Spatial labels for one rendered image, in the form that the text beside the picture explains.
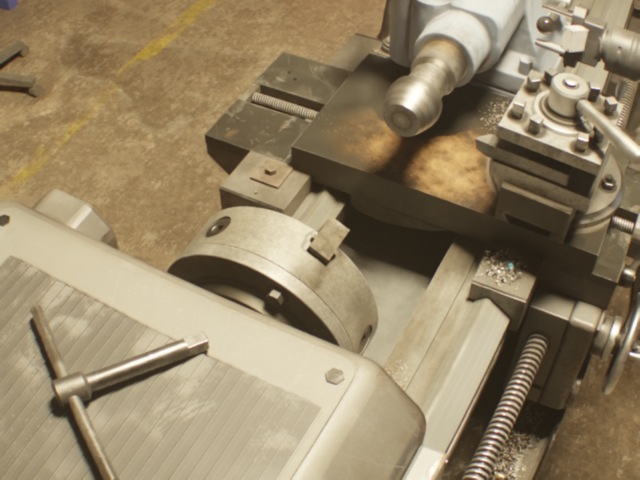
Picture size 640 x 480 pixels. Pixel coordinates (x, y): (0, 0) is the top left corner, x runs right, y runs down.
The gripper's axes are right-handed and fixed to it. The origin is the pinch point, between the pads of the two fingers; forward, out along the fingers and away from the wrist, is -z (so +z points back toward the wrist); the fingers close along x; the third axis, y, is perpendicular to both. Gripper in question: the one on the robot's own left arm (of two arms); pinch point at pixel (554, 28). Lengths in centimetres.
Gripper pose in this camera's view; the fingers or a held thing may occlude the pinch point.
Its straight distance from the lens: 157.0
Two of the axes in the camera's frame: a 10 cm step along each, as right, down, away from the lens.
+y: -4.3, 4.2, -8.0
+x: 1.3, -8.5, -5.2
